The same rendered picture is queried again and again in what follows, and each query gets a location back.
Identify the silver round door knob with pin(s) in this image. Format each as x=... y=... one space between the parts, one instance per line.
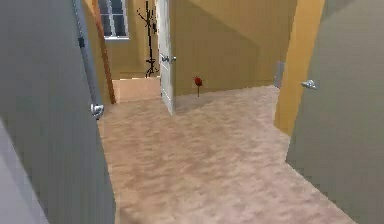
x=97 y=109

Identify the black coat stand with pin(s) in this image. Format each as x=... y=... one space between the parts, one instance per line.
x=150 y=40

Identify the white room door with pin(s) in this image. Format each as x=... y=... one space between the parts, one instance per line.
x=165 y=56

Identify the red plunger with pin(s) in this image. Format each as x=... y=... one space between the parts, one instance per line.
x=198 y=81

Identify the grey room door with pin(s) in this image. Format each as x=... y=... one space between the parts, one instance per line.
x=343 y=126
x=46 y=110

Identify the white framed window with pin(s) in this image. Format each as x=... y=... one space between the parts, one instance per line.
x=114 y=18

